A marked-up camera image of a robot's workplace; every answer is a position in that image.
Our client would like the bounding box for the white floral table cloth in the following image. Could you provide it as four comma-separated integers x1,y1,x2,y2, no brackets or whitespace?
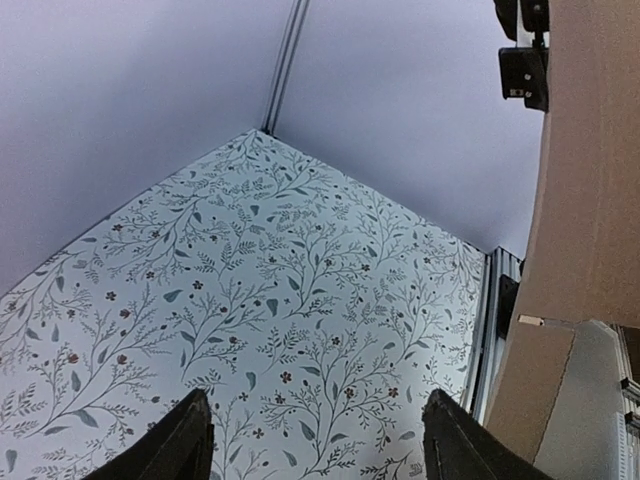
1,131,485,479

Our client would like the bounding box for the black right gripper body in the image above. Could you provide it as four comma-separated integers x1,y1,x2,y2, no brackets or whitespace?
498,47,549,111

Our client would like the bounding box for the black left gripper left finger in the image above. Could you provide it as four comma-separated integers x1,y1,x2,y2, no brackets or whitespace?
87,389,214,480

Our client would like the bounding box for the right aluminium corner post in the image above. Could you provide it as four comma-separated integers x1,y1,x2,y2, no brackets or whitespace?
261,0,311,136

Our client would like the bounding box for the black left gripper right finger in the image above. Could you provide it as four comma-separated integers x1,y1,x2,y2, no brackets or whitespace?
422,389,551,480

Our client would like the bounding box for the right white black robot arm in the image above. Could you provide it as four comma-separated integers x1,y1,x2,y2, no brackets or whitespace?
494,0,550,113

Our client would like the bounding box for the brown cardboard box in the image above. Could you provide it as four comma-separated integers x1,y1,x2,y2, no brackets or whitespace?
482,0,640,466

